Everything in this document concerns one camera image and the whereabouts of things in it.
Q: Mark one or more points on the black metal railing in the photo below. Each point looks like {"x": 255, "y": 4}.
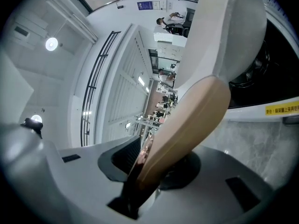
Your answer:
{"x": 98, "y": 78}

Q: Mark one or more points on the round ceiling light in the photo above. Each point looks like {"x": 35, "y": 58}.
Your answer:
{"x": 51, "y": 44}
{"x": 36, "y": 118}

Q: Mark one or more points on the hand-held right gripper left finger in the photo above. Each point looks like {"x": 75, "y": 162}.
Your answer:
{"x": 81, "y": 183}

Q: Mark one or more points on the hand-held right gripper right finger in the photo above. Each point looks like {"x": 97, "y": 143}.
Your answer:
{"x": 205, "y": 203}

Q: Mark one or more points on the grey marble table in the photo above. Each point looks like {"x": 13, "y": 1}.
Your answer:
{"x": 245, "y": 143}

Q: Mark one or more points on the blue wall poster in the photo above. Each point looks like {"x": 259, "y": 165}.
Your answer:
{"x": 144, "y": 5}

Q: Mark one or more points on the white wall notice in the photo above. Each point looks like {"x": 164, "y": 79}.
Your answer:
{"x": 156, "y": 5}

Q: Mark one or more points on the white locker cabinet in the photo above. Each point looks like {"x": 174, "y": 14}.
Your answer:
{"x": 167, "y": 44}

